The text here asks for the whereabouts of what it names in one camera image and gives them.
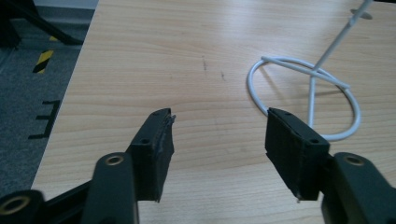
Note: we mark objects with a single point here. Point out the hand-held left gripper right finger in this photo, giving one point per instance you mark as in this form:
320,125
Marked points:
299,155

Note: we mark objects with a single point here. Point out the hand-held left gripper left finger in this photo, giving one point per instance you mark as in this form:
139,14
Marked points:
146,161

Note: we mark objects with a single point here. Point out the black stand leg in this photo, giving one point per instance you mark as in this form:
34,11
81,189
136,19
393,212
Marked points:
37,21

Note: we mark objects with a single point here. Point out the black floor tape mark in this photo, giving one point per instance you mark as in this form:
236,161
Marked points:
49,118

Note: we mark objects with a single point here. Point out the yellow black floor tape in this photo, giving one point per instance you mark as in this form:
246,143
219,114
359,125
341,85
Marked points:
43,61

